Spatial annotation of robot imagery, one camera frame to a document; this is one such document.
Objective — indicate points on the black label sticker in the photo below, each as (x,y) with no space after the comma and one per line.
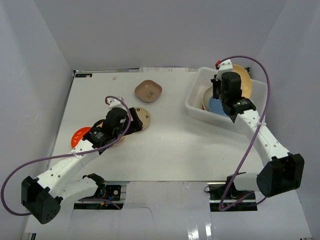
(83,75)

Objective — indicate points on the cream round plate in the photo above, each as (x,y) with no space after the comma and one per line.
(207,96)

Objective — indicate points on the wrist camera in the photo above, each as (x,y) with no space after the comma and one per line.
(224,66)
(114,103)

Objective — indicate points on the yellow square panda plate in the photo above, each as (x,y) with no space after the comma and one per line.
(107,132)

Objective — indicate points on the beige floral small plate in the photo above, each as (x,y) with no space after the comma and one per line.
(144,116)

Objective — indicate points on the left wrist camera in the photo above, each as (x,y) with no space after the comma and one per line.
(114,103)

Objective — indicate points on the yellow round plate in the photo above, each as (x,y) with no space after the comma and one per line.
(246,82)

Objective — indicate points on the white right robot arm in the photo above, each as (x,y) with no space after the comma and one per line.
(282,170)

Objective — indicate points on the brown square plate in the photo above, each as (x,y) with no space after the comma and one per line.
(148,91)

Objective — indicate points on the blue round plate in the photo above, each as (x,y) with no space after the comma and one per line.
(215,106)

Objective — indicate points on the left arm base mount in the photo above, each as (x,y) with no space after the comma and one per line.
(112,198)

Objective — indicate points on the orange round plate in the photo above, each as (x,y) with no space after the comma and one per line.
(78,135)

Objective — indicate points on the white plastic bin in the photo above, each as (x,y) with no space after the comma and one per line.
(202,82)

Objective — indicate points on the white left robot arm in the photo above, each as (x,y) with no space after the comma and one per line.
(42,196)

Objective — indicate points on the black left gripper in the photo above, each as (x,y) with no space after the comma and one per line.
(136,117)

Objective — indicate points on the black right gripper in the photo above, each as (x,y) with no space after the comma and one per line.
(216,81)

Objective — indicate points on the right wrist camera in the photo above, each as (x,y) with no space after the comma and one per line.
(224,66)

